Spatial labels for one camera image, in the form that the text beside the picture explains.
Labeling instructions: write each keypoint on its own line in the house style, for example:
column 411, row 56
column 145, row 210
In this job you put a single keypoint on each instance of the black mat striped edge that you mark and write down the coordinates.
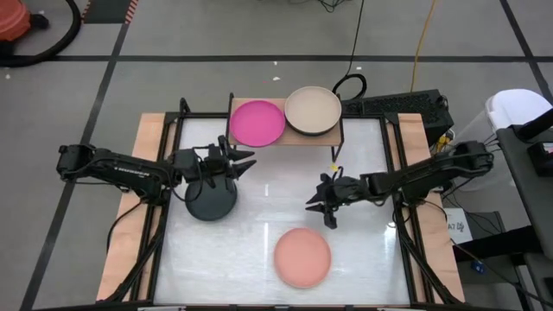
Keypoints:
column 108, row 9

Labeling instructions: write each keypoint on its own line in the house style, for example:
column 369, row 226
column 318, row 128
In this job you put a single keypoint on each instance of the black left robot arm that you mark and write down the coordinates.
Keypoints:
column 121, row 168

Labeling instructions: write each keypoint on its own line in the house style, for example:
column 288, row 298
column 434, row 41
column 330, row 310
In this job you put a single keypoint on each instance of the beige plate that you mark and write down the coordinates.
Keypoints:
column 313, row 108

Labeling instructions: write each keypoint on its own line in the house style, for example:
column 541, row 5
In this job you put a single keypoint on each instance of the salmon peach plate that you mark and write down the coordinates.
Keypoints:
column 302, row 258

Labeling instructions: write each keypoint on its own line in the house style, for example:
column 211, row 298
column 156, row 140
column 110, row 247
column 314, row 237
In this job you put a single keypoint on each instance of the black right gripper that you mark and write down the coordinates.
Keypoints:
column 347, row 190

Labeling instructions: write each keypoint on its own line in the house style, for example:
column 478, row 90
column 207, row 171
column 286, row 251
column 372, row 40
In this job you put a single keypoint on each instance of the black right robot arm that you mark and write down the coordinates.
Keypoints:
column 432, row 170

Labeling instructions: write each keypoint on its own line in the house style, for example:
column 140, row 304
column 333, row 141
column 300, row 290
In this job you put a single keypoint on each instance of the white box printed logo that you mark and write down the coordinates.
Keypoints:
column 458, row 226

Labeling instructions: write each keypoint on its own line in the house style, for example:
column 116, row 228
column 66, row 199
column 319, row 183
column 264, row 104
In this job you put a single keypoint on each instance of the white plastic bin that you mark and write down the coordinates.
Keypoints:
column 514, row 108

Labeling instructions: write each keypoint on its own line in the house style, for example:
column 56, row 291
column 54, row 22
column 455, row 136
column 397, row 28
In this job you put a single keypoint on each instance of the black metal table frame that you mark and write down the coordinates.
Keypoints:
column 203, row 115

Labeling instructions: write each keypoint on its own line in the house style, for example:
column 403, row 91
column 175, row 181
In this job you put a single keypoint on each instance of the wooden shelf black metal legs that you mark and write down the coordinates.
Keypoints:
column 311, row 140

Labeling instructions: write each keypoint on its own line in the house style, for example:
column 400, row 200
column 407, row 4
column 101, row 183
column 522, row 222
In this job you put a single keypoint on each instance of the yellow tag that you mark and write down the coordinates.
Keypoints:
column 334, row 166

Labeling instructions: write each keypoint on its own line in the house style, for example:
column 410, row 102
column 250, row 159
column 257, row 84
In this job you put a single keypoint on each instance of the magenta pink plate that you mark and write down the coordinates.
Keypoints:
column 257, row 123

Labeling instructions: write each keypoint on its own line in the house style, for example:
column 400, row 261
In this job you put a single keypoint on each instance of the grey desk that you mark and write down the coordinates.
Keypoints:
column 529, row 194

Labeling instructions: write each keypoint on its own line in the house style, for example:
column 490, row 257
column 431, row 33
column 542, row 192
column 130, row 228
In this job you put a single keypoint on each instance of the dark grey plate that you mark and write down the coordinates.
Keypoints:
column 211, row 208

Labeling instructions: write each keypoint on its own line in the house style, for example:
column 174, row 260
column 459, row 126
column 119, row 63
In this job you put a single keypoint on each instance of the orange vacuum cleaner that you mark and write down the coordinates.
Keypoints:
column 12, row 19

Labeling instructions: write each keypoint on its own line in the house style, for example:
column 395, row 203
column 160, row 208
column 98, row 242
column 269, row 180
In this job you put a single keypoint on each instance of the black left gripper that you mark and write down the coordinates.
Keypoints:
column 216, row 166

